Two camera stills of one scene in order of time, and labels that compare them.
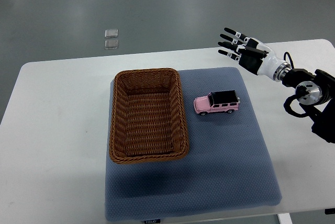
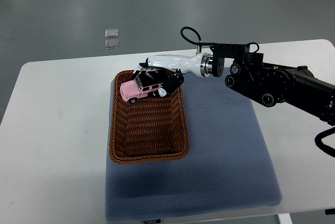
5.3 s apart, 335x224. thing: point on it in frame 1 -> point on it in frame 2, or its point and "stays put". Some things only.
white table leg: (285, 218) stays put
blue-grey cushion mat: (229, 165) stays put
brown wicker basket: (147, 122) stays put
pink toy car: (227, 101) -> (131, 90)
